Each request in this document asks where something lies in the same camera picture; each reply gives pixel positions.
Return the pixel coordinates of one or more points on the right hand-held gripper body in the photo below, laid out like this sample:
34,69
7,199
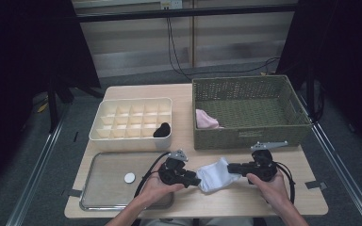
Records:
264,169

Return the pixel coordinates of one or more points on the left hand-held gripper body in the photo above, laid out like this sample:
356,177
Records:
172,174

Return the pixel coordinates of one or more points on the white sock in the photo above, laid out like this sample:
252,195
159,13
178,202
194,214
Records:
213,185
218,171

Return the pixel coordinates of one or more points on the black sock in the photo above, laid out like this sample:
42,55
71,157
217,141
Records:
165,128
160,132

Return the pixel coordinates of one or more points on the pink sock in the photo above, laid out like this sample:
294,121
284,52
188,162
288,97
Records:
202,117
215,125

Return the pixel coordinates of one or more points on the clear lid with white knob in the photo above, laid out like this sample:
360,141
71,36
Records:
106,188

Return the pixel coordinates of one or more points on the cream compartment storage box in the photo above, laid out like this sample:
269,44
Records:
106,144

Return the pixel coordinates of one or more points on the green woven basket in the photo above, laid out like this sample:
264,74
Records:
207,89

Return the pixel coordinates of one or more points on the person's left hand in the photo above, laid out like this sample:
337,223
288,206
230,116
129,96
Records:
155,190

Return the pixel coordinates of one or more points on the person's right hand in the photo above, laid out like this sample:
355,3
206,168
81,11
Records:
275,194

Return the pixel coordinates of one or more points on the black tape strip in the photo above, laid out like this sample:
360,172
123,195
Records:
72,192
315,185

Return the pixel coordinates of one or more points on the black stand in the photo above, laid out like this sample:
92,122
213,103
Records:
310,94
52,106

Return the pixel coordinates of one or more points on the small black floor tape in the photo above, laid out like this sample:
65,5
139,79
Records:
75,137

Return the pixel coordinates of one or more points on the yellow floor item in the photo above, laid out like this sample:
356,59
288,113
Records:
43,106

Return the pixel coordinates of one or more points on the black metal crossbar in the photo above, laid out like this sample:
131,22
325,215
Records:
138,14

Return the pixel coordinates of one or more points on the metal floor rail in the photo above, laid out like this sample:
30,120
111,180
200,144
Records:
344,175
35,179

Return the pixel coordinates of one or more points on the white wall outlet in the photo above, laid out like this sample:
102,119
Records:
172,4

